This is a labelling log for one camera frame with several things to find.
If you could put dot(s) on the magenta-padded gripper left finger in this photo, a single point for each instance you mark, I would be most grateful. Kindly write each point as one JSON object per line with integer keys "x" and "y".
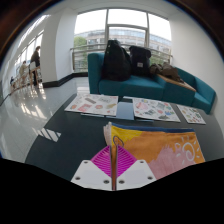
{"x": 91, "y": 175}

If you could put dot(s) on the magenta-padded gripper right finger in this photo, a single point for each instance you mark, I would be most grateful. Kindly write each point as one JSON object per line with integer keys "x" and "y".
{"x": 136, "y": 175}

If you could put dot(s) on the orange pink yellow printed towel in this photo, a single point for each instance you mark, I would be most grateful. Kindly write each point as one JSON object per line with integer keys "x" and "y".
{"x": 160, "y": 150}

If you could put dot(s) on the white sticker sheet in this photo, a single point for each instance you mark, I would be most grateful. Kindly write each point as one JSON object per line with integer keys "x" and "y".
{"x": 93, "y": 104}
{"x": 192, "y": 114}
{"x": 154, "y": 109}

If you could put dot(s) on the teal sofa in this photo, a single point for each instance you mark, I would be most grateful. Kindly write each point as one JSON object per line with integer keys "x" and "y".
{"x": 140, "y": 87}

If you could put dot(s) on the wooden sofa side table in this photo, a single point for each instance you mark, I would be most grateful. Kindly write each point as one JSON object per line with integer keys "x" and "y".
{"x": 181, "y": 85}

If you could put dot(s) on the brown jacket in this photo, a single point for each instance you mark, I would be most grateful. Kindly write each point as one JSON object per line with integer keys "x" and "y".
{"x": 168, "y": 71}

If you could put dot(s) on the black backpack with label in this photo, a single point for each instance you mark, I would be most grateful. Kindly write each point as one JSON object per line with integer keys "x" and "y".
{"x": 140, "y": 61}

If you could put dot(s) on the large black backpack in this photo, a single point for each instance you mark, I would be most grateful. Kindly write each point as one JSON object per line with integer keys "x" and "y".
{"x": 116, "y": 61}

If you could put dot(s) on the person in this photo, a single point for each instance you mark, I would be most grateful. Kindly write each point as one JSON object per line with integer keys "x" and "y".
{"x": 35, "y": 60}
{"x": 23, "y": 70}

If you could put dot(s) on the metal window railing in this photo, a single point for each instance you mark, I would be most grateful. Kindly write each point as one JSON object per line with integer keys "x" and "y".
{"x": 86, "y": 47}

